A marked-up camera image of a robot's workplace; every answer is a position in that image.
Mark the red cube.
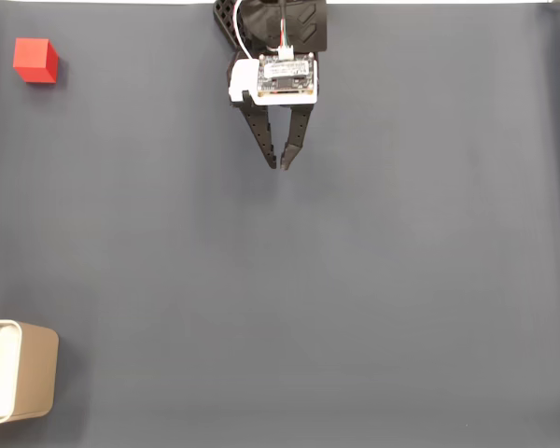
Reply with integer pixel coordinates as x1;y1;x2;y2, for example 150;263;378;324
12;37;60;85

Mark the beige box with white rim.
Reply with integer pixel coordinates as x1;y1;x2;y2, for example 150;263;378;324
0;319;60;425

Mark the dark blue table mat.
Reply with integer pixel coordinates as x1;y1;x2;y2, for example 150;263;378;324
0;3;560;448

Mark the white wrist camera board mount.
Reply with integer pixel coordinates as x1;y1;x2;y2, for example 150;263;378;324
227;52;319;105

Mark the white red servo cable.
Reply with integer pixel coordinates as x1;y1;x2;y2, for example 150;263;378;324
231;0;256;62

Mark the black camera cable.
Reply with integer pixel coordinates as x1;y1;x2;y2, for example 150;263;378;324
276;0;296;61

